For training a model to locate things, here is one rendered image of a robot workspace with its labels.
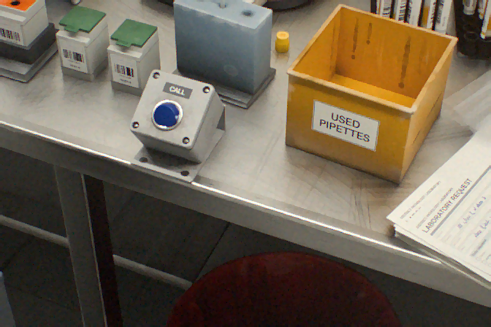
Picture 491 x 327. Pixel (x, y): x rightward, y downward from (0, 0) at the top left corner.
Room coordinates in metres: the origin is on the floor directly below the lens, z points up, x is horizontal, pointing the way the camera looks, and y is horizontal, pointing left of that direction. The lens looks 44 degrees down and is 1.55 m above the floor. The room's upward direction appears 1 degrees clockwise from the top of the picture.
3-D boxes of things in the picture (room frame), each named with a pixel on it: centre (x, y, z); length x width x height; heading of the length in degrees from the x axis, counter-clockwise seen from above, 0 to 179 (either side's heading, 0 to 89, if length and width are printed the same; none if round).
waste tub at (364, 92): (0.75, -0.13, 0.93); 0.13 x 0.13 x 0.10; 63
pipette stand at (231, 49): (0.83, 0.03, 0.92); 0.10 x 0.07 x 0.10; 62
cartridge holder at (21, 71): (0.87, 0.26, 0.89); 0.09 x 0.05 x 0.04; 157
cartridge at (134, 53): (0.83, 0.12, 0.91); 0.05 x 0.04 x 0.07; 157
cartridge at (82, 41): (0.85, 0.18, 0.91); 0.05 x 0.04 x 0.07; 157
